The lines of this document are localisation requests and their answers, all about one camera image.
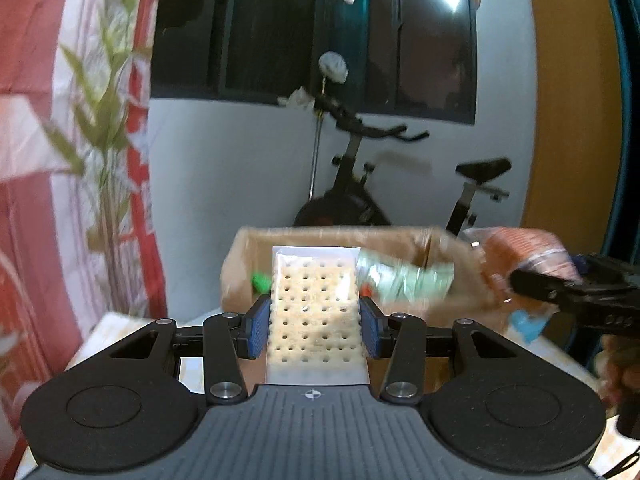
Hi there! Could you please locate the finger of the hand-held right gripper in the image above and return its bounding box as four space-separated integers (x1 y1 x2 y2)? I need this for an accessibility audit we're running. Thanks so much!
572 254 640 283
509 267 577 307

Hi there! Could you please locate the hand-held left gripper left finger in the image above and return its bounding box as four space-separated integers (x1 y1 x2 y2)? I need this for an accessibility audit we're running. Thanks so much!
107 295 273 405

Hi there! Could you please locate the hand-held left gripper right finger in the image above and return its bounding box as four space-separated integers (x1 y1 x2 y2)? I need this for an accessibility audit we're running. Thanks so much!
359 296 522 405

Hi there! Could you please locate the orange snack packet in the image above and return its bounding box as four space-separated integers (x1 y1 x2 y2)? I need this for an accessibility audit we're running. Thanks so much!
462 227 583 343

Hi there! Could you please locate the cardboard box with plastic liner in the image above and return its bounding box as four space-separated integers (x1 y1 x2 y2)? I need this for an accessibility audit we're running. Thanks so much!
220 225 556 391

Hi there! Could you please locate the perforated cracker packet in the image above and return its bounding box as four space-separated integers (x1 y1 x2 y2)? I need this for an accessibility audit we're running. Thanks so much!
267 245 371 388

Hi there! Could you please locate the pale green snack packet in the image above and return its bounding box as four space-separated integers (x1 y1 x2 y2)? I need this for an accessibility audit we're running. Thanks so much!
356 249 457 306

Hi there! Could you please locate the person's right hand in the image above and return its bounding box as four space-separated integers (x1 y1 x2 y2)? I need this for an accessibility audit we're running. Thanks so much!
595 332 640 413

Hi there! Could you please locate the black exercise bike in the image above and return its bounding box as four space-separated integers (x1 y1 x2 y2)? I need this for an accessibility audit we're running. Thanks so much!
292 92 512 238

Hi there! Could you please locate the checked floral tablecloth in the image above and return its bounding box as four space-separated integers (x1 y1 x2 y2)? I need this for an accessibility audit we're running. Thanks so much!
15 312 640 480

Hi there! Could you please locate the wooden door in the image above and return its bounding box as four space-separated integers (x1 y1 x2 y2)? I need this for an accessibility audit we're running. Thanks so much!
520 0 627 263

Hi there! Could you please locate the crumpled white cloth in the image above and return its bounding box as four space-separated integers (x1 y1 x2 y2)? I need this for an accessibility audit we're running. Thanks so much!
277 87 317 111

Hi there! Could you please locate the pink printed backdrop cloth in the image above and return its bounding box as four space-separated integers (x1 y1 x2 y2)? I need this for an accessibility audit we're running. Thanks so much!
0 0 168 480

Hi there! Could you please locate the white plastic bag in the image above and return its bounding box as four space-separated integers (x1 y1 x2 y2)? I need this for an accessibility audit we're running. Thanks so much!
318 51 349 84

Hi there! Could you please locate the dark window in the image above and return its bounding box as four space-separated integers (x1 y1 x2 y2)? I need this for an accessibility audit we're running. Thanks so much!
150 0 478 126

